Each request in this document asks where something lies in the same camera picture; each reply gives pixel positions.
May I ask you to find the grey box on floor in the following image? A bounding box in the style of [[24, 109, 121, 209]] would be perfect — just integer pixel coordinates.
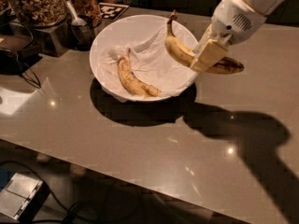
[[0, 168, 50, 223]]

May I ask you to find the small jar of granola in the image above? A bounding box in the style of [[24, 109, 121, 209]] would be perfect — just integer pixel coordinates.
[[71, 0, 102, 27]]

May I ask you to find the large jar of nuts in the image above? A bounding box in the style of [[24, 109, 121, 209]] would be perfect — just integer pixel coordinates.
[[9, 0, 66, 28]]

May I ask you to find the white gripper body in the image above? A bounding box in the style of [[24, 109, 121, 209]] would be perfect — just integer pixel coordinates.
[[211, 0, 266, 45]]

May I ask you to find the dark metal stand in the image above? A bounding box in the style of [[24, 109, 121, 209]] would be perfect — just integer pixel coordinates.
[[9, 20, 69, 57]]

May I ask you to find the white bowl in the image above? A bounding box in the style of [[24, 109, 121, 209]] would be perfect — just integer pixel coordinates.
[[89, 14, 200, 103]]

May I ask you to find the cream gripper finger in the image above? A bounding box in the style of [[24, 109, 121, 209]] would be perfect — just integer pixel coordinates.
[[191, 38, 228, 73], [197, 25, 214, 51]]

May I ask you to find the white paper towel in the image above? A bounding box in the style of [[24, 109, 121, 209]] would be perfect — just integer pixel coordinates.
[[96, 24, 197, 102]]

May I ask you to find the spotted banana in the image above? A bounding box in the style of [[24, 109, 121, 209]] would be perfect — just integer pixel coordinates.
[[164, 10, 244, 75], [118, 49, 161, 97]]

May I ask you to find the white plastic spoon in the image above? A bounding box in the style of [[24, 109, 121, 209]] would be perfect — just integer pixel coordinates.
[[64, 0, 87, 26]]

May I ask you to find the black floor cable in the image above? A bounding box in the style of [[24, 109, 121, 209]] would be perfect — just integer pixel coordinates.
[[0, 160, 143, 224]]

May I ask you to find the black device with cable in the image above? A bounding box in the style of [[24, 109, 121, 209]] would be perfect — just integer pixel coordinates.
[[0, 21, 42, 89]]

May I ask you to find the black white fiducial marker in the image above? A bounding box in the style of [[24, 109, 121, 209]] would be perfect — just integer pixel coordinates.
[[99, 3, 129, 21]]

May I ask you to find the black cup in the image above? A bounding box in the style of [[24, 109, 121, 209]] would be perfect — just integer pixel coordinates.
[[67, 15, 95, 51]]

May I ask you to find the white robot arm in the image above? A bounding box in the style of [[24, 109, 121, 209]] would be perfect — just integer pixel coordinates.
[[191, 0, 285, 72]]

